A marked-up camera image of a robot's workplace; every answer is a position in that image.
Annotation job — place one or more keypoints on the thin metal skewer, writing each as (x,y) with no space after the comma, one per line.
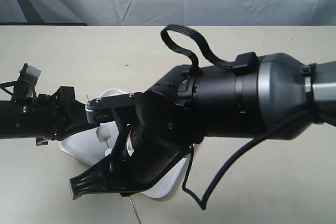
(108,151)

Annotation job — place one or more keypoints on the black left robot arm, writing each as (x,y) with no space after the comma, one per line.
(44,117)

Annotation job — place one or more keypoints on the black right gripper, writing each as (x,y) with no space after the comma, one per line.
(165,131)

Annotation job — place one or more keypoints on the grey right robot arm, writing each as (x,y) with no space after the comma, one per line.
(268,97)

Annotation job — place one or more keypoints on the white plastic tray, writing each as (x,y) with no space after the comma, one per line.
(119,129)

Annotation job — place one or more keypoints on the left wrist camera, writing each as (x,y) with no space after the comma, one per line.
(24,87)

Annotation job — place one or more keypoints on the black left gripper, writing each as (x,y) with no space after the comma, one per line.
(68,116)

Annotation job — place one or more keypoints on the white marshmallow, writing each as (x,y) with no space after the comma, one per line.
(103,133)

